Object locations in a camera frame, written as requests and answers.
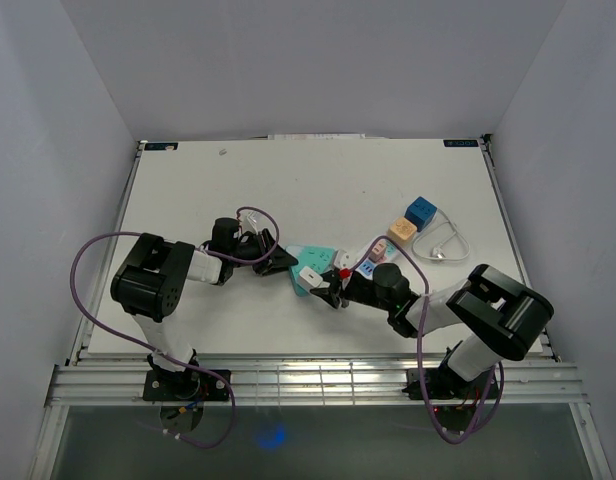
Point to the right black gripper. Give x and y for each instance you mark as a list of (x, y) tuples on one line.
[(328, 295)]

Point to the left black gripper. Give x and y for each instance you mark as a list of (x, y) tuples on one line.
[(274, 263)]

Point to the white square charger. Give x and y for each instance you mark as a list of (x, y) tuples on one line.
[(308, 279)]

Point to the teal triangular socket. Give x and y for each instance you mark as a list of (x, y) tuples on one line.
[(317, 258)]

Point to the white colourful power strip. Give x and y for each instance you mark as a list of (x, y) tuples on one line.
[(384, 251)]

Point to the beige cube socket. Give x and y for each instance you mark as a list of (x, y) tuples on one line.
[(402, 231)]

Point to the blue cube socket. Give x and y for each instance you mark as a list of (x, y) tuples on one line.
[(420, 213)]

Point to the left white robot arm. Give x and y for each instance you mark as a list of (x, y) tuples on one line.
[(150, 281)]

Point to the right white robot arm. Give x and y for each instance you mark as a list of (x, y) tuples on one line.
[(504, 317)]

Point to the left blue corner label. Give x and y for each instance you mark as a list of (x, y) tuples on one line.
[(161, 146)]

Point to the blue corner label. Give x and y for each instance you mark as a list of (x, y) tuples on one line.
[(460, 143), (161, 146)]

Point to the right blue corner label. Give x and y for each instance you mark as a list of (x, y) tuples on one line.
[(460, 143)]

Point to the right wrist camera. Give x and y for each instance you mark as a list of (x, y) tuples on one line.
[(343, 263)]

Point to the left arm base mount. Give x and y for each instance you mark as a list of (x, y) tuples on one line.
[(182, 394)]

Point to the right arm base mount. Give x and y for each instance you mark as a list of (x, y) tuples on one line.
[(455, 404)]

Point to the aluminium rail frame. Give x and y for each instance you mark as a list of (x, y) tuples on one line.
[(312, 382)]

